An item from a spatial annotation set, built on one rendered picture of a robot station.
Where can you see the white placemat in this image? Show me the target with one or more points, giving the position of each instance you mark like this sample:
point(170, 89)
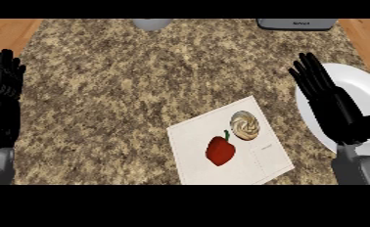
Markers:
point(231, 159)

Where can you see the cream swirl cupcake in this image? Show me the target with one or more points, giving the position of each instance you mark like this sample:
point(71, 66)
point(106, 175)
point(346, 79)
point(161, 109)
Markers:
point(244, 125)

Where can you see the white round plate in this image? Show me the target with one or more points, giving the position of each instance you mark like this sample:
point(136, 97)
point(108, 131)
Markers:
point(354, 77)

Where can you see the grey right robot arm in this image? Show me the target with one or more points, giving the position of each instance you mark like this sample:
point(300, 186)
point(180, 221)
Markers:
point(354, 165)

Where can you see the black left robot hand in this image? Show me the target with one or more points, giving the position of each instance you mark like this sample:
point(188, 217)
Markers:
point(9, 84)

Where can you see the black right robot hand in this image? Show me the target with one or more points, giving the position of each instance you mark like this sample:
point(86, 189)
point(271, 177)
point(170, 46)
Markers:
point(331, 107)

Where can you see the red bell pepper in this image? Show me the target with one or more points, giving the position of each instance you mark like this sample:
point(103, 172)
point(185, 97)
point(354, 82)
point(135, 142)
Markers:
point(220, 151)

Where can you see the grey rounded object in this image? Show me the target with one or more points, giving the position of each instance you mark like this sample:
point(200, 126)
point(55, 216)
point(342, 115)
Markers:
point(151, 23)

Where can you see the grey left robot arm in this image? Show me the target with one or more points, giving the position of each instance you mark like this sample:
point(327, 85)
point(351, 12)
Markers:
point(4, 165)

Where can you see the grey flat appliance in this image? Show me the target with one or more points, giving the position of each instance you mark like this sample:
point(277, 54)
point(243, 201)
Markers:
point(296, 23)

